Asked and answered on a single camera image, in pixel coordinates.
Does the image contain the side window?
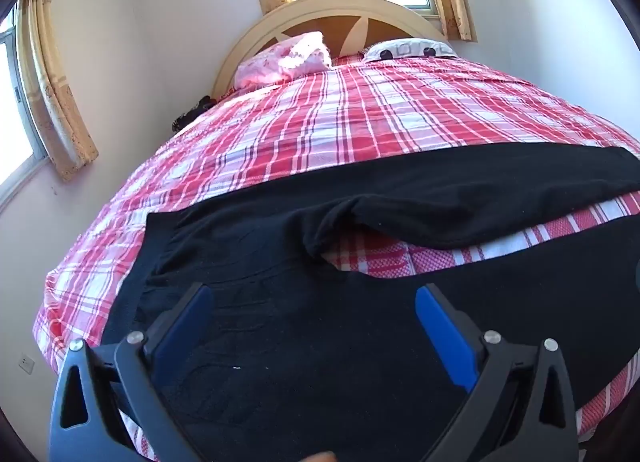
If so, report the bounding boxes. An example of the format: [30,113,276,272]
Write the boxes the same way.
[0,7,48,203]

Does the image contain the beige patterned side window curtain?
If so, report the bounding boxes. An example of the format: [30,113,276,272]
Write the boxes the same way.
[17,0,99,182]

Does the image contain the black pants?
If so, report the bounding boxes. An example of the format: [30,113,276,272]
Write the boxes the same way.
[102,144,640,462]

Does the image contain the pink pillow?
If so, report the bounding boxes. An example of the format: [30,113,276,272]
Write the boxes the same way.
[235,32,333,90]

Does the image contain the dark object beside bed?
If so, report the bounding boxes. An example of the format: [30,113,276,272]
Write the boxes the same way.
[172,96,216,132]

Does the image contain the bed with red plaid sheet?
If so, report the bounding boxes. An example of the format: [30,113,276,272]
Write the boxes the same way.
[32,54,640,462]

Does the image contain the white pillow with black dots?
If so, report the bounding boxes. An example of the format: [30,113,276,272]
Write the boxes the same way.
[361,39,456,63]

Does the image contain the cream wooden headboard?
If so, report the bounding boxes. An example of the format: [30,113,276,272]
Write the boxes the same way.
[212,0,448,98]

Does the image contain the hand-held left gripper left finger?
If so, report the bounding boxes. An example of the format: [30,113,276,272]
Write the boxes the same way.
[47,283,216,462]

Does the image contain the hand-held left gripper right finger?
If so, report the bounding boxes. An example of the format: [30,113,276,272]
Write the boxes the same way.
[415,284,581,462]

